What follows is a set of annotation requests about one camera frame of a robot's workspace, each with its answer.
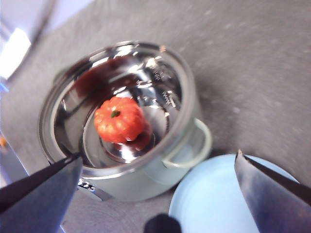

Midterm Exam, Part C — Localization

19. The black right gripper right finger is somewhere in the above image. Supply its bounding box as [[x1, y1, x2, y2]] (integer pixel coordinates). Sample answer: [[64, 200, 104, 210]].
[[234, 149, 311, 233]]

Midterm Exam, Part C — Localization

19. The pale green electric steamer pot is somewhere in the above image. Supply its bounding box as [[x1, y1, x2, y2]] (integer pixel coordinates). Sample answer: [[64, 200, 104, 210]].
[[38, 40, 212, 202]]

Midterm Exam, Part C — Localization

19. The blue round plate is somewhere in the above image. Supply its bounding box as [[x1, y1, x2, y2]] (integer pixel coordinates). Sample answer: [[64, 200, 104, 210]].
[[168, 153, 301, 233]]

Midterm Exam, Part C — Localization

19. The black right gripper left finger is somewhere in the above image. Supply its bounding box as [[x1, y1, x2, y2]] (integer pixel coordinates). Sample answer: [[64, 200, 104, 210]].
[[0, 153, 83, 233]]

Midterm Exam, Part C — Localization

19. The orange pumpkin with green stem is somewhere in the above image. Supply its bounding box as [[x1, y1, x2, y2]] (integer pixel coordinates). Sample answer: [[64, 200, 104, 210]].
[[93, 96, 147, 144]]

